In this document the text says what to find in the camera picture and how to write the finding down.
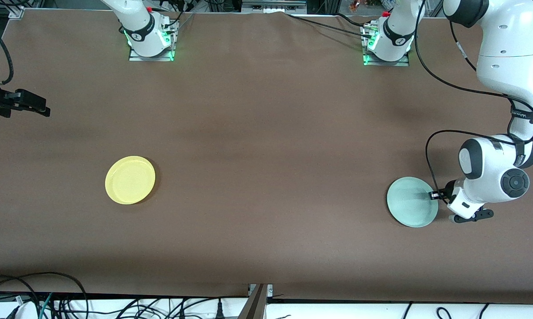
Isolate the brown table cover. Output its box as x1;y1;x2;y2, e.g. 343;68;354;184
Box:
0;9;533;304

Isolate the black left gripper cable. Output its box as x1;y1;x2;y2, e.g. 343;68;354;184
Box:
415;0;533;205

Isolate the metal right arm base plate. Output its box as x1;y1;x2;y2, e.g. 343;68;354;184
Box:
129;20;175;62

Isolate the teal cable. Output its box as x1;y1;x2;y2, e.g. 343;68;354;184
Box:
38;292;54;319

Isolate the pale green plate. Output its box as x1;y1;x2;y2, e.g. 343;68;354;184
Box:
386;176;439;228

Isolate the yellow plate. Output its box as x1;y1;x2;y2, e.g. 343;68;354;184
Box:
105;156;156;205

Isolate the grey aluminium frame strut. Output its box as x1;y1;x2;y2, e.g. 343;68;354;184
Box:
238;284;274;319

